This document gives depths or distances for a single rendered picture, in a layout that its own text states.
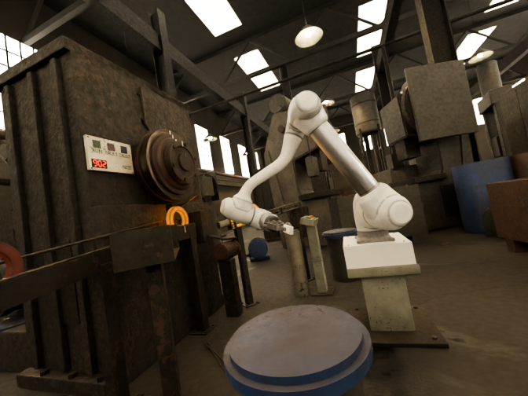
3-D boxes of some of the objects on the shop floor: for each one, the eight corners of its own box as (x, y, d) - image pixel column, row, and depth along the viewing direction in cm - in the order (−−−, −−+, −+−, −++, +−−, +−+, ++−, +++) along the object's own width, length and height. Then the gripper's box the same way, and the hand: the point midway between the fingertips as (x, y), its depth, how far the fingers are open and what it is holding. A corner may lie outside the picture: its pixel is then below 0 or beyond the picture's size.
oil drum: (476, 236, 291) (460, 163, 297) (456, 229, 347) (443, 169, 353) (540, 229, 272) (522, 152, 277) (508, 224, 327) (493, 159, 333)
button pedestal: (310, 298, 186) (296, 218, 189) (315, 287, 208) (302, 215, 212) (331, 297, 180) (317, 214, 184) (334, 285, 203) (320, 213, 206)
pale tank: (372, 214, 883) (349, 95, 910) (370, 212, 969) (349, 104, 996) (400, 209, 852) (375, 87, 879) (395, 208, 939) (373, 97, 965)
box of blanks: (346, 254, 305) (335, 195, 310) (333, 245, 388) (324, 197, 392) (431, 242, 297) (418, 180, 301) (399, 235, 379) (390, 186, 384)
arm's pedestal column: (422, 308, 141) (411, 254, 143) (449, 348, 103) (434, 276, 105) (350, 309, 154) (341, 262, 156) (351, 346, 116) (339, 281, 118)
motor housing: (222, 319, 173) (210, 244, 176) (236, 306, 194) (225, 240, 197) (238, 319, 169) (226, 243, 172) (251, 306, 190) (240, 238, 193)
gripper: (258, 214, 115) (276, 221, 93) (284, 215, 119) (306, 221, 97) (258, 230, 116) (275, 240, 93) (284, 230, 119) (306, 240, 97)
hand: (287, 229), depth 98 cm, fingers closed
